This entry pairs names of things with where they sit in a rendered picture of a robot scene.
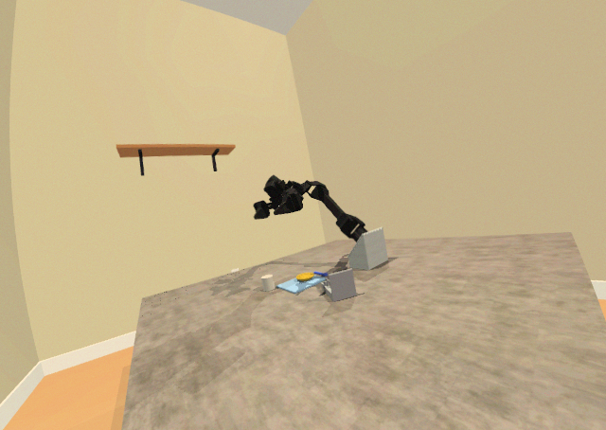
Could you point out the white cylinder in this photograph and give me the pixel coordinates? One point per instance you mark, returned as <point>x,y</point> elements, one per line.
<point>268,283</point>

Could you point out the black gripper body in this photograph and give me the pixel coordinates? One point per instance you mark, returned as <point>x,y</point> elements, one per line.
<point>276,201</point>

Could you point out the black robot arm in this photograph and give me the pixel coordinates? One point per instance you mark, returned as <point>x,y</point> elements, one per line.
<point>275,187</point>

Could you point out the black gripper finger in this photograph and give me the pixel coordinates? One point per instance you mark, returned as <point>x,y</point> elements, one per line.
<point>287,206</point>
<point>260,213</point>

